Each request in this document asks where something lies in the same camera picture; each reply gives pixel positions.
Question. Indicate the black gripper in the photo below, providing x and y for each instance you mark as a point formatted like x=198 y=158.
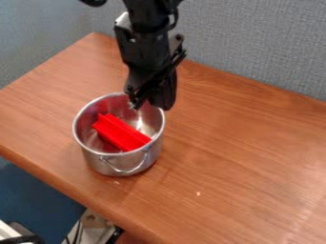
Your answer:
x=151 y=54

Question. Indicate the red rectangular block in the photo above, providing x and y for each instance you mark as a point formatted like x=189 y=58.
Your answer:
x=119 y=133

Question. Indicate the stainless steel pot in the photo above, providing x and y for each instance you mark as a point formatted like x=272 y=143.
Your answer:
x=106 y=158

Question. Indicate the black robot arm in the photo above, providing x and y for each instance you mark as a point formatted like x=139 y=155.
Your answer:
x=151 y=14

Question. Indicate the white object at corner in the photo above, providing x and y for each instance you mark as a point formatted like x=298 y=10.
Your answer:
x=10 y=236

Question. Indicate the metal table leg bracket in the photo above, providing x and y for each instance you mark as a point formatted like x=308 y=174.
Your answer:
x=92 y=229

